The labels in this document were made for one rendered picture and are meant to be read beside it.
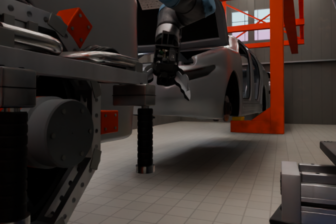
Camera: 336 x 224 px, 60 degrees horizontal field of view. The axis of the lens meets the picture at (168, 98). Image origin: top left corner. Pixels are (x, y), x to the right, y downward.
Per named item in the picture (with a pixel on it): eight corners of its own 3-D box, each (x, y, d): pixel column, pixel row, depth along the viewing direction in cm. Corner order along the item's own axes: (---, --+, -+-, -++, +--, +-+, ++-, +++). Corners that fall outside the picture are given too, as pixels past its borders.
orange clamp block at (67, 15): (59, 51, 81) (73, 29, 86) (81, 49, 78) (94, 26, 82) (43, 32, 76) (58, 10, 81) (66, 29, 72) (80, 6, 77)
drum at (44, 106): (26, 156, 70) (26, 97, 70) (97, 164, 61) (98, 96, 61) (-37, 168, 57) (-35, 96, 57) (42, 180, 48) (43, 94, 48)
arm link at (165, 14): (175, -5, 94) (153, 6, 98) (173, 18, 88) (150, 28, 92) (187, 11, 99) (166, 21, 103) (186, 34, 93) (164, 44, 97)
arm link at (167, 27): (155, 39, 95) (180, 42, 96) (154, 49, 93) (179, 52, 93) (156, 22, 89) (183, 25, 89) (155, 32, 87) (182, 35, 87)
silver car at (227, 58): (199, 111, 801) (198, 54, 804) (270, 112, 722) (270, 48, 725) (65, 121, 352) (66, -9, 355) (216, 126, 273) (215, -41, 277)
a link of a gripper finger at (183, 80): (191, 90, 76) (172, 66, 80) (188, 103, 81) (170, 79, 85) (200, 86, 78) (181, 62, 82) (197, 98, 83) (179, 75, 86)
